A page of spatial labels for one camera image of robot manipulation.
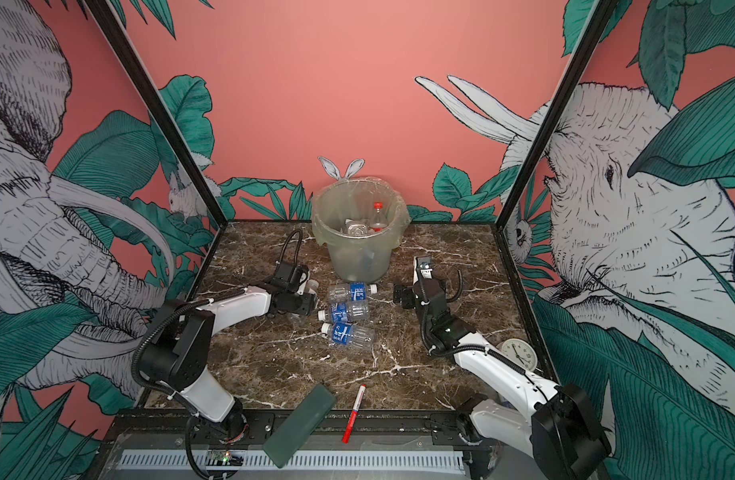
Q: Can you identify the blue label bottle white cap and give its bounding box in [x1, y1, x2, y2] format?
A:
[321, 323, 375, 350]

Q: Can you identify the clear bottle red label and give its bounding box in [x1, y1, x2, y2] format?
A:
[369, 201, 389, 232]

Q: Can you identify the clear bottle yellow white label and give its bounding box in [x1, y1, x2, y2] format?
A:
[305, 279, 319, 295]

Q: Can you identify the Pocari Sweat blue label bottle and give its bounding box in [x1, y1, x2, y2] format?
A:
[318, 300, 371, 324]

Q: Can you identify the bottle with sunflower label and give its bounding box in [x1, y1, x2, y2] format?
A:
[343, 219, 373, 237]

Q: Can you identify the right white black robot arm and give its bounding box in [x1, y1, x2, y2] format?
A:
[393, 276, 611, 479]

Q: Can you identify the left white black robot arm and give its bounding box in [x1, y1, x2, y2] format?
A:
[131, 261, 316, 424]

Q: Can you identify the translucent green waste bin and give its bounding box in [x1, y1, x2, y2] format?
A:
[311, 177, 411, 282]

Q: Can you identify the white round alarm clock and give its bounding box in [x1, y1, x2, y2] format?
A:
[497, 338, 539, 372]

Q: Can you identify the dark green flat board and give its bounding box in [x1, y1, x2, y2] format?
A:
[263, 384, 337, 468]

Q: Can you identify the red marker pen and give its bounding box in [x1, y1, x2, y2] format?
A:
[342, 384, 367, 444]

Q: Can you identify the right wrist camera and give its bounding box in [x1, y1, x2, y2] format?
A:
[413, 256, 433, 282]

